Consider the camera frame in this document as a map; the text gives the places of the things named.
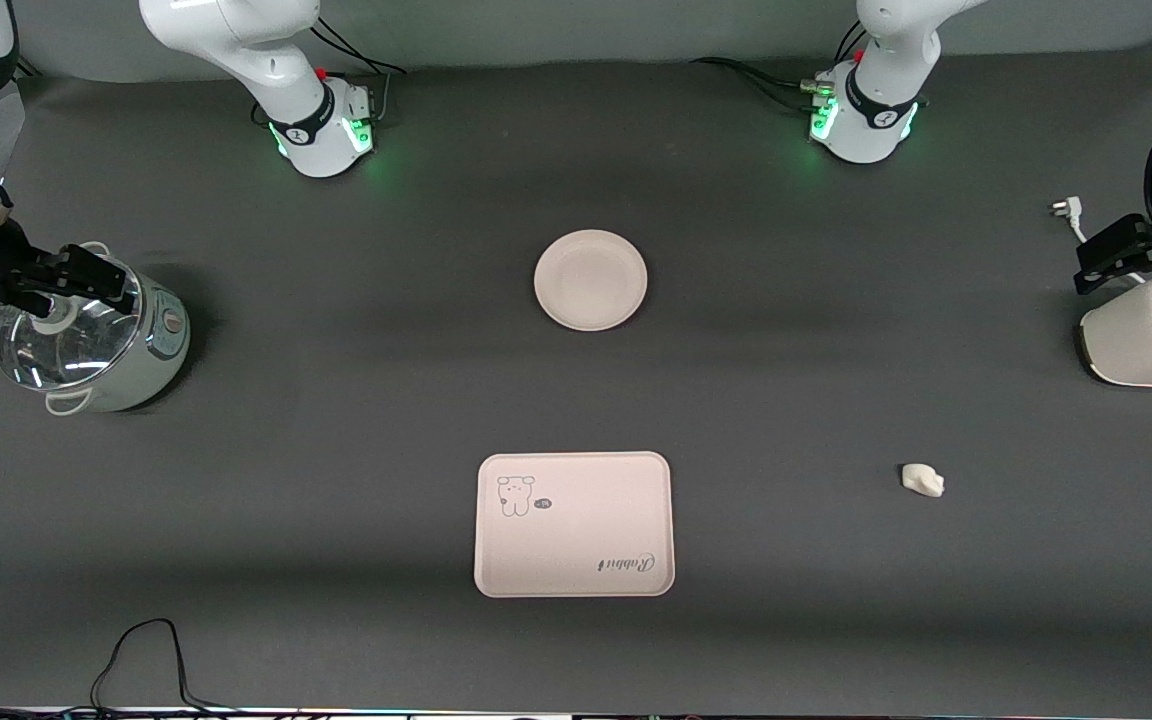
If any round white plate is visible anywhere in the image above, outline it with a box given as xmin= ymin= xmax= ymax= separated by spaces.
xmin=534 ymin=229 xmax=649 ymax=332

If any pink rectangular tray rabbit print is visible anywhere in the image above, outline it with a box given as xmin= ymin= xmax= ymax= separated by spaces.
xmin=474 ymin=451 xmax=676 ymax=599

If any glass pot lid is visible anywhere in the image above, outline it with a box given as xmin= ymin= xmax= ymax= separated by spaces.
xmin=0 ymin=255 xmax=144 ymax=391

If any white toaster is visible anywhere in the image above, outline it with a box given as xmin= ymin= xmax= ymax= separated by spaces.
xmin=1078 ymin=272 xmax=1152 ymax=388

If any silver green cooking pot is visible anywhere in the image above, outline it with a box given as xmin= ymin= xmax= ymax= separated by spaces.
xmin=0 ymin=241 xmax=192 ymax=416

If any white power plug cable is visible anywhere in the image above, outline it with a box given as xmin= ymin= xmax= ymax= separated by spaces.
xmin=1050 ymin=197 xmax=1149 ymax=286

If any black right arm base cable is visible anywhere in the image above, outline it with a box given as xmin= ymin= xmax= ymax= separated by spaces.
xmin=251 ymin=15 xmax=407 ymax=129

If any black arm base cable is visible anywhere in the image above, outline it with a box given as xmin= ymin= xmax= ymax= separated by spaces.
xmin=251 ymin=15 xmax=407 ymax=129
xmin=690 ymin=20 xmax=869 ymax=113

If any thin black loose cable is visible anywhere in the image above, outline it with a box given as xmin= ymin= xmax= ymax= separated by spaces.
xmin=0 ymin=618 xmax=242 ymax=717

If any black left arm base cable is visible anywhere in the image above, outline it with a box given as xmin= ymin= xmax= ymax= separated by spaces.
xmin=690 ymin=20 xmax=869 ymax=113

